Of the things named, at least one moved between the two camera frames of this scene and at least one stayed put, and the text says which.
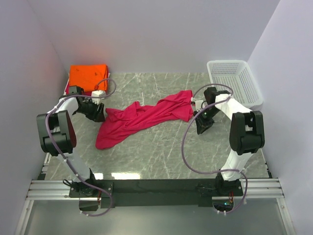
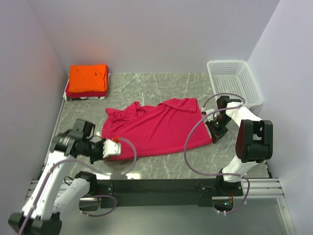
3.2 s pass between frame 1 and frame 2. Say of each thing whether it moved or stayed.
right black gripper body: moved
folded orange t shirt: stayed
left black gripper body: moved
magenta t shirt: moved
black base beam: stayed
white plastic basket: stayed
